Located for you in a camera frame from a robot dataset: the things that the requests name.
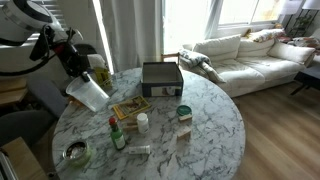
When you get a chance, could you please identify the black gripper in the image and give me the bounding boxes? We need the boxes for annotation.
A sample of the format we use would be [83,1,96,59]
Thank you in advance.
[54,42,90,82]

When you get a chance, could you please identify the clear plastic cup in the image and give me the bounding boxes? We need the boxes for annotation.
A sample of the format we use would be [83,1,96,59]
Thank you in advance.
[66,76,109,112]

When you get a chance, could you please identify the green bottle red cap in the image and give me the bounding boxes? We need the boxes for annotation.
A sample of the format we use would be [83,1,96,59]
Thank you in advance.
[109,117,126,150]

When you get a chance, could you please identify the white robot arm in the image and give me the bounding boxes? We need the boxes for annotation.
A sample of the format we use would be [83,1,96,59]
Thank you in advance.
[0,0,90,82]

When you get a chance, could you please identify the white pill bottle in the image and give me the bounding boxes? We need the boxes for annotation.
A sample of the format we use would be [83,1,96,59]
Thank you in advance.
[137,113,149,134]

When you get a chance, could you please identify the white paper bag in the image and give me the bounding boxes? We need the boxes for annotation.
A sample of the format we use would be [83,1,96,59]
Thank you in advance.
[88,54,108,79]

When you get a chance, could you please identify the yellow picture book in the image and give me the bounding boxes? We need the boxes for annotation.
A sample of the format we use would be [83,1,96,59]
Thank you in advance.
[112,95,150,120]

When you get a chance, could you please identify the wooden blocks pile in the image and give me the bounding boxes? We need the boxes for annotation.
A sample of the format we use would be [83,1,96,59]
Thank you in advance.
[123,118,138,131]

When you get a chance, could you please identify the dark blue open box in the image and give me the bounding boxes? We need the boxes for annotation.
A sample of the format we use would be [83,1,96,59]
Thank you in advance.
[141,62,184,97]

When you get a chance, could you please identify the metal bowl green rim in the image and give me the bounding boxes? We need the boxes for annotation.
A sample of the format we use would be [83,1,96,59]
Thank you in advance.
[63,140,91,166]

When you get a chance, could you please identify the green round lid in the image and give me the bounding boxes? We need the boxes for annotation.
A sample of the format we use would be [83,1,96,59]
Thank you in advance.
[176,105,192,116]

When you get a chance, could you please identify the grey folded blanket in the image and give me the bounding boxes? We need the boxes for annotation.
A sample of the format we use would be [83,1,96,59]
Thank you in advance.
[179,49,225,83]

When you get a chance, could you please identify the wooden block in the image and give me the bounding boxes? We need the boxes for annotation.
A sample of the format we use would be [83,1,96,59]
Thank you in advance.
[177,126,191,140]

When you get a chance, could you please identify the cream sofa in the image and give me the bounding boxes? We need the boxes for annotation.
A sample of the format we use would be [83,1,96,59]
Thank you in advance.
[181,34,315,97]

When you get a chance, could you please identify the black coffee table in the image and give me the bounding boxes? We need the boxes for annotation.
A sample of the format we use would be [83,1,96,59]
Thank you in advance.
[292,65,320,95]

